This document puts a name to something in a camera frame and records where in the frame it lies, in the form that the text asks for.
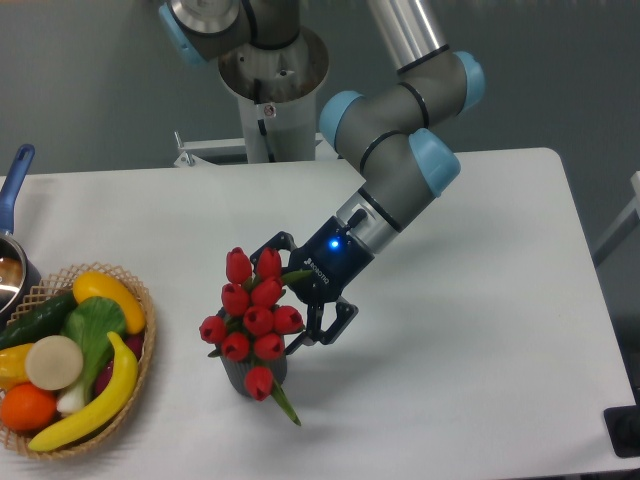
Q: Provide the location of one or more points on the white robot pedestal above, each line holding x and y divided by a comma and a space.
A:
276, 96

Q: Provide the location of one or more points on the black device at edge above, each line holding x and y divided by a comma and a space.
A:
623, 428

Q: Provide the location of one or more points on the white metal base frame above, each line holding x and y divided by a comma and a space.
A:
233, 151

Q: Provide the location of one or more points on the grey ribbed vase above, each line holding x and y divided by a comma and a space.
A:
240, 351

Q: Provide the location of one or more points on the green bok choy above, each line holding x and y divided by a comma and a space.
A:
88, 325

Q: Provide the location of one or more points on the orange fruit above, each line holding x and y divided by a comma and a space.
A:
28, 408

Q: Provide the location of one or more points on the yellow bell pepper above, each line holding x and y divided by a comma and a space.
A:
12, 366

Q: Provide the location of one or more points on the green cucumber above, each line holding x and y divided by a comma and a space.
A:
44, 320

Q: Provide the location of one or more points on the woven wicker basket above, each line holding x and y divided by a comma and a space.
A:
55, 285

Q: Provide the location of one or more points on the blue handled saucepan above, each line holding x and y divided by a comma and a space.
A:
18, 273

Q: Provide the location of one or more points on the white frame at right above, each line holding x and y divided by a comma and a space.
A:
620, 228

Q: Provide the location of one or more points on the red tulip bouquet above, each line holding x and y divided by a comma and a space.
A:
255, 299

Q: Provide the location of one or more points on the beige round slice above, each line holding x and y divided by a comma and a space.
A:
54, 363

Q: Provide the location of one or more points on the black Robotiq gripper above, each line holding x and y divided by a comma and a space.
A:
330, 265

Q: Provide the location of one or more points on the purple red vegetable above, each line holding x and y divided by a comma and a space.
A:
135, 344

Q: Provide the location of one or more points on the yellow banana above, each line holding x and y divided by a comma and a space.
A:
99, 411

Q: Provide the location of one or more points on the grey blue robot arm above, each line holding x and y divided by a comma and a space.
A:
387, 138

